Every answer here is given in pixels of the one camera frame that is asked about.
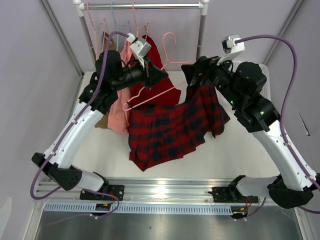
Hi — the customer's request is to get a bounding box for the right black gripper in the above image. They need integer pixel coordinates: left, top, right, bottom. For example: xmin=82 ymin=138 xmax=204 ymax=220
xmin=182 ymin=51 xmax=243 ymax=108

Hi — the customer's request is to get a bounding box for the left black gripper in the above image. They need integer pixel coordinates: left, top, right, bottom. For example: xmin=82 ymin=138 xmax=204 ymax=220
xmin=110 ymin=54 xmax=168 ymax=91

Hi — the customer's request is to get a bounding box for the pink wire hanger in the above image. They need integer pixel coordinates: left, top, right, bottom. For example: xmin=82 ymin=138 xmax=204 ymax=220
xmin=122 ymin=32 xmax=192 ymax=112

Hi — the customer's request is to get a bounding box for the red plaid skirt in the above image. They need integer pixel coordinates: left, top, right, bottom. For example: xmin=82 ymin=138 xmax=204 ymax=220
xmin=128 ymin=83 xmax=230 ymax=171

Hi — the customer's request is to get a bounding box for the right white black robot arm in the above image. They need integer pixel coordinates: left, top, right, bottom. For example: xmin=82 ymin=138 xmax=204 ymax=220
xmin=181 ymin=56 xmax=320 ymax=209

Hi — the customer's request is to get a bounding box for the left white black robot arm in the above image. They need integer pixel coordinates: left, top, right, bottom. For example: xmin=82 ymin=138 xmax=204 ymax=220
xmin=30 ymin=50 xmax=168 ymax=200

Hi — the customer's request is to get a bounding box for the solid red skirt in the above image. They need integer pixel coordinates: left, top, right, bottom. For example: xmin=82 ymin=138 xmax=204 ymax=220
xmin=128 ymin=34 xmax=182 ymax=109

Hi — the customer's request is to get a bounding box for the pink hanger holding red skirt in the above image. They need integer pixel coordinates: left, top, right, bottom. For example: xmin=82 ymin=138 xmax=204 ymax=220
xmin=132 ymin=1 xmax=150 ymax=40

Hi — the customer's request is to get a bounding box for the pink skirt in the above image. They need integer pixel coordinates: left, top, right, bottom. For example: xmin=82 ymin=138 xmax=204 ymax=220
xmin=107 ymin=41 xmax=132 ymax=134

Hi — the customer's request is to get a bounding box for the brown skirt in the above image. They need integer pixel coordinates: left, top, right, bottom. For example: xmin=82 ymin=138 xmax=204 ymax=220
xmin=95 ymin=31 xmax=117 ymax=129

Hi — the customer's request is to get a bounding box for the pink hanger far left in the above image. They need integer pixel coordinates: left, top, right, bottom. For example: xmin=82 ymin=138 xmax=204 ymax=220
xmin=85 ymin=2 xmax=108 ymax=60

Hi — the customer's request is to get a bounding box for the white plastic basket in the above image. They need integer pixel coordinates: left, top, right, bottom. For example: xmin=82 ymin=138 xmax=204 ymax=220
xmin=257 ymin=62 xmax=272 ymax=101

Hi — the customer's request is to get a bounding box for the metal clothes rack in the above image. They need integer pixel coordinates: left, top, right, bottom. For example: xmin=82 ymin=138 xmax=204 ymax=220
xmin=73 ymin=0 xmax=209 ymax=63

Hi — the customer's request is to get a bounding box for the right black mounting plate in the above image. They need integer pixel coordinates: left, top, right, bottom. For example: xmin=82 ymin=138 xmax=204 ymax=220
xmin=207 ymin=186 xmax=259 ymax=204

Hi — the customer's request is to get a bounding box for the black mounting plate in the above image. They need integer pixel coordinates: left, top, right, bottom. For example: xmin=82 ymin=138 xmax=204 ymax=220
xmin=207 ymin=186 xmax=259 ymax=204
xmin=79 ymin=184 xmax=125 ymax=201

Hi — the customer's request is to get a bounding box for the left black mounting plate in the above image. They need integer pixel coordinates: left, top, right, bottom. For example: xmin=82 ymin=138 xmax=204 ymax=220
xmin=79 ymin=184 xmax=125 ymax=201

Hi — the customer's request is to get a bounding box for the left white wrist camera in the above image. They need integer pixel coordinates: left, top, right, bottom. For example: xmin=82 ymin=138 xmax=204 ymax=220
xmin=126 ymin=33 xmax=152 ymax=69

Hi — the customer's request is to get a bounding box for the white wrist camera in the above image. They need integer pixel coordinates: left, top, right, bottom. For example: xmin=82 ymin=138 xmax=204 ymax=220
xmin=126 ymin=33 xmax=152 ymax=69
xmin=216 ymin=34 xmax=245 ymax=66

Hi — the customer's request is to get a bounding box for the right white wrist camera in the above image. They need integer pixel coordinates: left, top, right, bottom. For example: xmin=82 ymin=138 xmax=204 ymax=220
xmin=216 ymin=34 xmax=245 ymax=66

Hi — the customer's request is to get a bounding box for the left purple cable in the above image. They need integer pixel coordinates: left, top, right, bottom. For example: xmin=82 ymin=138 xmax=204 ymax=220
xmin=29 ymin=30 xmax=133 ymax=221

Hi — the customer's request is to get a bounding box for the blue wire hanger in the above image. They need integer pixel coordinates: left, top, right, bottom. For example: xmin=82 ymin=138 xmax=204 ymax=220
xmin=110 ymin=2 xmax=131 ymax=51

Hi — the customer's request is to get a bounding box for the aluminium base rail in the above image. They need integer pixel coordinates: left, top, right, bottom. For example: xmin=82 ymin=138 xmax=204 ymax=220
xmin=42 ymin=178 xmax=242 ymax=216

